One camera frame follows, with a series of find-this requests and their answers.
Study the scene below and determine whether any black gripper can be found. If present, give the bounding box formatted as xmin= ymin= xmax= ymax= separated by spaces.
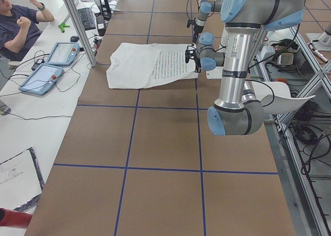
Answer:
xmin=187 ymin=18 xmax=203 ymax=46
xmin=185 ymin=45 xmax=201 ymax=73

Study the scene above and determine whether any white plastic chair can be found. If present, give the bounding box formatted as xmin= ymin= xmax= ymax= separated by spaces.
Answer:
xmin=252 ymin=82 xmax=315 ymax=114

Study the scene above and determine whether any black computer mouse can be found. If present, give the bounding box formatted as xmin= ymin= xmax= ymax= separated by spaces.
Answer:
xmin=70 ymin=36 xmax=79 ymax=42

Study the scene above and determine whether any blue teach pendant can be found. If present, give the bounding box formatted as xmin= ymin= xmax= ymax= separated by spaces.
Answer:
xmin=19 ymin=64 xmax=64 ymax=96
xmin=46 ymin=42 xmax=80 ymax=67

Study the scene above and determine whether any white foil-edged package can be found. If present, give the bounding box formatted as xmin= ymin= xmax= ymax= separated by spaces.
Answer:
xmin=1 ymin=147 xmax=44 ymax=212

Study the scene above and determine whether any aluminium frame post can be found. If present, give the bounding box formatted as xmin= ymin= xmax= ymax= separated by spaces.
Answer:
xmin=63 ymin=0 xmax=96 ymax=68

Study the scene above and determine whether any seated person dark shirt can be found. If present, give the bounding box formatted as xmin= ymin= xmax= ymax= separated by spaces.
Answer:
xmin=1 ymin=0 xmax=54 ymax=61

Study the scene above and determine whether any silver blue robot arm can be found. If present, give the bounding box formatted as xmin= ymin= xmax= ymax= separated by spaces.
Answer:
xmin=185 ymin=0 xmax=305 ymax=136
xmin=187 ymin=0 xmax=224 ymax=45

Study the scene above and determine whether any upper blue teach pendant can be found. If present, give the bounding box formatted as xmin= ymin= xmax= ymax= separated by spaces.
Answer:
xmin=46 ymin=42 xmax=80 ymax=67

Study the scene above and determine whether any white printed t-shirt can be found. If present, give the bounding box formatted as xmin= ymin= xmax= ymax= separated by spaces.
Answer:
xmin=107 ymin=43 xmax=198 ymax=89

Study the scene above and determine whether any lower blue teach pendant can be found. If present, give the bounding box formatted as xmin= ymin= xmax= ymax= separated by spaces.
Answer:
xmin=19 ymin=64 xmax=64 ymax=96

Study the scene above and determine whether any green plastic tool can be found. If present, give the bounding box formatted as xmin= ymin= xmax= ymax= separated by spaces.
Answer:
xmin=58 ymin=22 xmax=70 ymax=33

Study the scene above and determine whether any black keyboard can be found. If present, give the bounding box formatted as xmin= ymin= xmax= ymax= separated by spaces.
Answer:
xmin=77 ymin=7 xmax=96 ymax=30

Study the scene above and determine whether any red cylinder object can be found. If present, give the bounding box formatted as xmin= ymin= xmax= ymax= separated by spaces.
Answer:
xmin=1 ymin=208 xmax=33 ymax=229

